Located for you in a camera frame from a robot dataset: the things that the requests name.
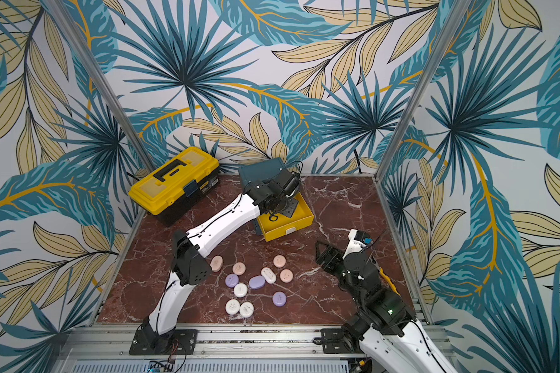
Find purple oval earphone case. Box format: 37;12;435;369
248;275;267;290

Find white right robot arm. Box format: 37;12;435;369
315;241;456;372

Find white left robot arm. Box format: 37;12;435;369
142;169;301;337

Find white round earphone case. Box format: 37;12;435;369
240;302;254;319
225;299;240;315
233;283;248;298

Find white oval earphone case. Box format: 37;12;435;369
261;267;277;284

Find pink round earphone case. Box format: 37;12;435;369
273;255;286;268
280;269;294;284
232;262;246;276

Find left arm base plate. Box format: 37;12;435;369
129;327;198;356

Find pink oval earphone case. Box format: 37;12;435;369
210;256;224;273

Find yellow top drawer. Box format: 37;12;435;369
254;192;314;242

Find teal drawer cabinet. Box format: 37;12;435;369
239;158;290;222

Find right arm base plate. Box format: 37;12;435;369
314;328;362;354

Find yellow handled pliers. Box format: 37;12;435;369
378;267;400;296

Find yellow and black toolbox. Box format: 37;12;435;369
128;147;220;226

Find purple round earphone case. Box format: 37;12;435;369
272;292;287;307
225;274;240;288

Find aluminium front rail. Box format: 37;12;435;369
50;323;449;373

